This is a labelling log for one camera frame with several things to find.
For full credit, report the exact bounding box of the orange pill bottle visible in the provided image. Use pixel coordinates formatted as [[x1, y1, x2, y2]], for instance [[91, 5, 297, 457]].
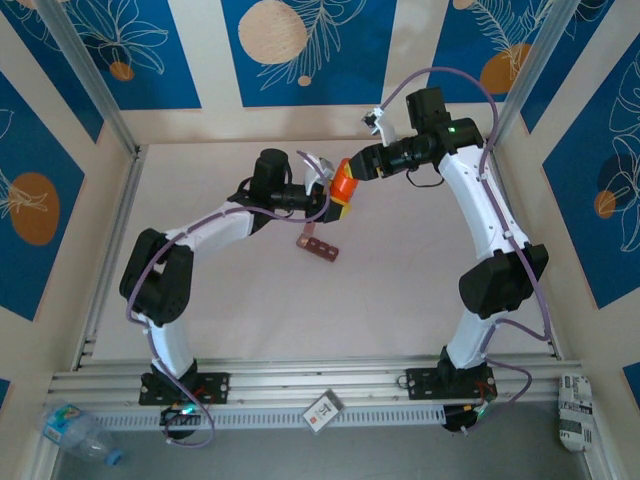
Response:
[[328, 169, 360, 201]]

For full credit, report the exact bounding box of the white red tag card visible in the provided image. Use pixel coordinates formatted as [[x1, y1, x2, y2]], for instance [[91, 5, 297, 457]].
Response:
[[302, 388, 346, 435]]

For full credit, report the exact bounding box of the black connector box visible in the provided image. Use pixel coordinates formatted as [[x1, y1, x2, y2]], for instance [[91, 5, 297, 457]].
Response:
[[442, 402, 489, 435], [159, 403, 202, 441]]

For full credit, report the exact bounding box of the newspaper wrapped package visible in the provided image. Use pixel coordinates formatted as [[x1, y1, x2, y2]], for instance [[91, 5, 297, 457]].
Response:
[[555, 372, 596, 454]]

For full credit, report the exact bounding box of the clear plastic water bottle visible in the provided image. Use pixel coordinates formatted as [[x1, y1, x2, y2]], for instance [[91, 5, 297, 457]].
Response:
[[35, 399, 126, 467]]

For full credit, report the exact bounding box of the thin black cable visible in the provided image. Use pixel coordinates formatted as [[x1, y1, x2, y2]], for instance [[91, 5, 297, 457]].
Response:
[[404, 167, 445, 190]]

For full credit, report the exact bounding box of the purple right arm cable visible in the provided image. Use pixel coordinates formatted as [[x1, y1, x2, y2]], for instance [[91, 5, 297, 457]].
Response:
[[380, 67, 554, 436]]

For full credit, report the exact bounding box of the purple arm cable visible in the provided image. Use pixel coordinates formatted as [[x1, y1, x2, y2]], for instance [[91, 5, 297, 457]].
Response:
[[380, 67, 554, 436], [124, 148, 331, 449]]

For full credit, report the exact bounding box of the aluminium frame post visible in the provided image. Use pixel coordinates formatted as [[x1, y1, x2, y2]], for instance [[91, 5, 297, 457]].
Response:
[[487, 0, 576, 149], [37, 0, 141, 157]]

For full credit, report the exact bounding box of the aluminium side rail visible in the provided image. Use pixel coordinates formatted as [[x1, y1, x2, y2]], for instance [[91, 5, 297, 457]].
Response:
[[72, 144, 149, 371], [487, 139, 564, 360]]

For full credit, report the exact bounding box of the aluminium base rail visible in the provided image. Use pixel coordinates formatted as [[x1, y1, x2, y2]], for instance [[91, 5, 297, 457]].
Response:
[[45, 355, 584, 416]]

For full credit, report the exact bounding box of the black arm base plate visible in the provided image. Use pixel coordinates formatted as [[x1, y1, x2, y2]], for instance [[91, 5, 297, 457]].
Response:
[[138, 370, 232, 406], [405, 366, 499, 401]]

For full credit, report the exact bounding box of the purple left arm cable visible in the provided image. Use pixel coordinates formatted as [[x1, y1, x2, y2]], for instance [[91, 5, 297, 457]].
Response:
[[124, 148, 331, 449]]

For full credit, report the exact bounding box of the white slotted cable duct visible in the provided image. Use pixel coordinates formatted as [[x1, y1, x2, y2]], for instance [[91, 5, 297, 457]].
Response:
[[92, 405, 446, 432]]

